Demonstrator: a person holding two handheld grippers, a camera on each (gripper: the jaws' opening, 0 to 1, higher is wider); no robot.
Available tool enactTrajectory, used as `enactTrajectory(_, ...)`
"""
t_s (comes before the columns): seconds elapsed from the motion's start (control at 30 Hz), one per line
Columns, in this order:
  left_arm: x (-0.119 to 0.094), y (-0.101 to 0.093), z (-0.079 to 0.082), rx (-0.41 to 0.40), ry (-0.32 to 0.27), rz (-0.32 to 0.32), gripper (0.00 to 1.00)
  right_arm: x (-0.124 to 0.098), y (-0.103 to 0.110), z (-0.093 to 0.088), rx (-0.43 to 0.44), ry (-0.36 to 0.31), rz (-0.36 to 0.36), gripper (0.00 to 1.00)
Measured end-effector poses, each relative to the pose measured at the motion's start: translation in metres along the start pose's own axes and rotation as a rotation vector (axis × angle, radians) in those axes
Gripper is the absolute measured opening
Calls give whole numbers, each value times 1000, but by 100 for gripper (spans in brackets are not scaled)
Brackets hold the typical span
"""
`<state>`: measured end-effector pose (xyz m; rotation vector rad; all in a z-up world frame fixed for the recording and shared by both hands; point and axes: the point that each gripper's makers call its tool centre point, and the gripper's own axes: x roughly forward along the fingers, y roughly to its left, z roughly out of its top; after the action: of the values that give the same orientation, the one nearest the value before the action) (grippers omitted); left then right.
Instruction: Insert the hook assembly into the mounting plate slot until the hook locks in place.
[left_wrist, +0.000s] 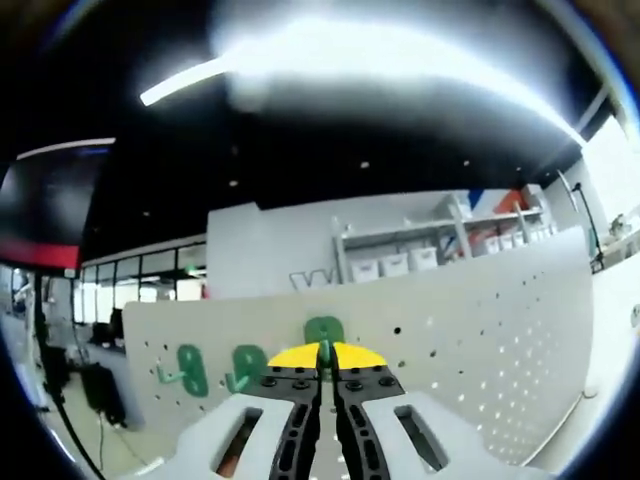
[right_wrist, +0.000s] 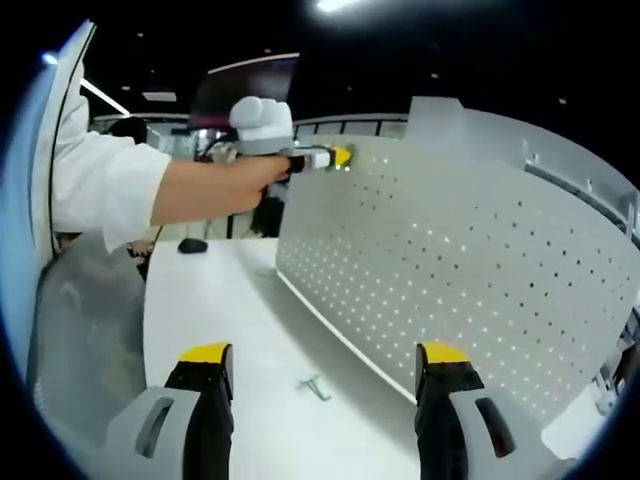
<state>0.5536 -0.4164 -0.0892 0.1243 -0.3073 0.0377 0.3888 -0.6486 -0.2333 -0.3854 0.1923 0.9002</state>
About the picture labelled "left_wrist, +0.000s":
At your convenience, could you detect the black computer monitor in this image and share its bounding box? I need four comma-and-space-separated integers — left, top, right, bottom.
109, 306, 127, 347

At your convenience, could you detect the row of white storage bins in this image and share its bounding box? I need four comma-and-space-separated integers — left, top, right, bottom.
348, 224, 557, 283

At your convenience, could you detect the black office chair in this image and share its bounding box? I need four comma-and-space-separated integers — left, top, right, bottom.
81, 363, 127, 428

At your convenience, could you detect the black tripod stand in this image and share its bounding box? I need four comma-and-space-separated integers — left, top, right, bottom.
571, 181, 607, 275

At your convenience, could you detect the white perforated pegboard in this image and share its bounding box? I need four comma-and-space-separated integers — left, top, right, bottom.
122, 224, 597, 470

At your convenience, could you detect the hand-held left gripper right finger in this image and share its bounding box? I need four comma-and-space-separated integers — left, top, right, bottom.
328, 342, 507, 480

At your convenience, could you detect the grey metal shelving unit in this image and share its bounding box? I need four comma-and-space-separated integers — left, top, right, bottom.
331, 191, 557, 287

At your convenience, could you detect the large dark hanging screen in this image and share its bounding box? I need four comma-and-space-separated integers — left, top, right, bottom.
0, 137, 117, 271

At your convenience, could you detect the black pole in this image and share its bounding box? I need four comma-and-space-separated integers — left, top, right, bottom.
31, 274, 104, 480

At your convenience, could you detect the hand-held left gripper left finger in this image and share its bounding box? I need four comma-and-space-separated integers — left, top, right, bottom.
169, 342, 322, 480

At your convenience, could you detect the curved ceiling light strip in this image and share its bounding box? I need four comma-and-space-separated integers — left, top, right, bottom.
138, 29, 589, 146

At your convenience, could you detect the green oval mounting plate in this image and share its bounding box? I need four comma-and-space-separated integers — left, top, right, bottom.
231, 344, 270, 394
303, 315, 347, 351
176, 344, 210, 397

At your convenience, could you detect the green hook assembly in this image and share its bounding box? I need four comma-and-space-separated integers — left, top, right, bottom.
224, 371, 252, 395
155, 364, 187, 386
313, 338, 337, 389

